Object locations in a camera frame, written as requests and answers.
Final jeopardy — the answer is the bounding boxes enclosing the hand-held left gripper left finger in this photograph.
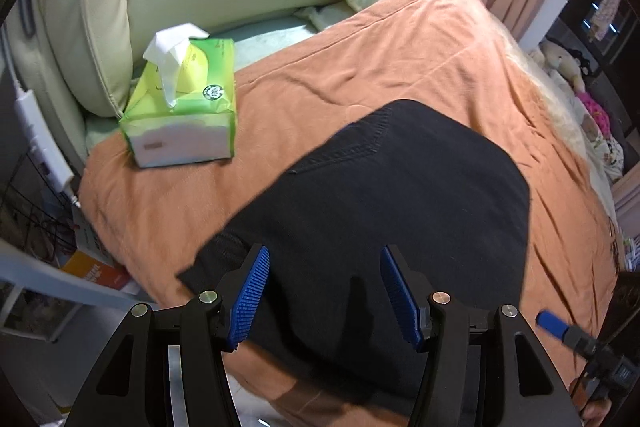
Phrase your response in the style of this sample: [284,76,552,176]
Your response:
[75,243,272,427]

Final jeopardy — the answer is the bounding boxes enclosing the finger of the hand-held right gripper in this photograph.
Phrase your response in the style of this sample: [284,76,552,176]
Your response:
[535,311,601,354]

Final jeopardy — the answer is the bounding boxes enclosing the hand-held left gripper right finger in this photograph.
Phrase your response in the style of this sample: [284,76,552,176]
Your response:
[379,244,571,427]

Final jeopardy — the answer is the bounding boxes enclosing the black pants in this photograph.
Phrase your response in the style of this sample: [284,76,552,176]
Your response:
[176,99,532,405]

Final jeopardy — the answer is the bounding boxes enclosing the person's right hand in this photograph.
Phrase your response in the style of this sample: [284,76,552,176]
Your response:
[582,399,613,427]

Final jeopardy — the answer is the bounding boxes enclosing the folded black clothes stack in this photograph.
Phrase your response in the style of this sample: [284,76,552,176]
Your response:
[597,272,640,348]

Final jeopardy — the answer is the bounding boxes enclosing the orange cardboard box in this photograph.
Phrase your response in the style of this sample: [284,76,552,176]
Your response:
[60,252,131,290]

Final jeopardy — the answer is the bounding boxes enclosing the cream bear-print bedding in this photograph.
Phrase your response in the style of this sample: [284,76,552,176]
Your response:
[500,27,626,208]

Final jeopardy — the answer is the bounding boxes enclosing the green tissue box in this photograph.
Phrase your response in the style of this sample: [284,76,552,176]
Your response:
[118,23,237,169]

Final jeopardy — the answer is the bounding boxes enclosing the pink plush toy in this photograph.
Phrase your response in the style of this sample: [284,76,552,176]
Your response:
[575,92,611,132]

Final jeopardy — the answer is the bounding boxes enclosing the beige plush toy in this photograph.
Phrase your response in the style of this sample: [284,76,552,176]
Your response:
[530,39,586,92]

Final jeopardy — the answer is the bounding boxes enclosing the orange blanket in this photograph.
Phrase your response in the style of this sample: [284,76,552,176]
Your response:
[80,0,621,418]

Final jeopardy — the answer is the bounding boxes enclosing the white power strip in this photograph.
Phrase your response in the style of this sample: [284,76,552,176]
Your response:
[14,84,76,198]

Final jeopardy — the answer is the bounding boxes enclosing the floral hanging garment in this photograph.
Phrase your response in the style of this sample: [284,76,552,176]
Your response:
[592,0,623,40]

